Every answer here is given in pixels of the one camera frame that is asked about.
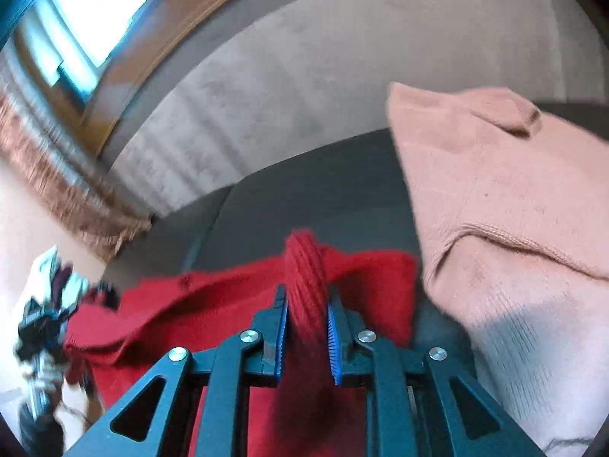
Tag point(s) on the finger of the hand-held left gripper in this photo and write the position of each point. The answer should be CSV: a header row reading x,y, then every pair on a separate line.
x,y
105,295

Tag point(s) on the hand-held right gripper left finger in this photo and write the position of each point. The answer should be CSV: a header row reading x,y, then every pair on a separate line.
x,y
280,342

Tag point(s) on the brown patterned curtain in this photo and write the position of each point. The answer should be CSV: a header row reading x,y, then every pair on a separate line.
x,y
57,190

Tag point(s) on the stack of folded clothes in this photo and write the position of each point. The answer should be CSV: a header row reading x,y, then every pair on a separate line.
x,y
52,276

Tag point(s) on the red knit sweater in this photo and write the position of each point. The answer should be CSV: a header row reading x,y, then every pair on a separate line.
x,y
214,295

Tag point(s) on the pink knit sweater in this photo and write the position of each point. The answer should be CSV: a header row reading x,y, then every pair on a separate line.
x,y
499,200

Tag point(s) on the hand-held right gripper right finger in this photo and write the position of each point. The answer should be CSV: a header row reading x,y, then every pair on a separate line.
x,y
335,345

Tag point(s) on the window pane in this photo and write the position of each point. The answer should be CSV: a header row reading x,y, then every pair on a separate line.
x,y
95,14

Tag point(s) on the grey sofa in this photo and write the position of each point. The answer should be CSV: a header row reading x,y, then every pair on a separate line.
x,y
333,104

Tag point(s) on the wooden window frame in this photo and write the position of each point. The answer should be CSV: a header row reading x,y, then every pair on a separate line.
x,y
157,47

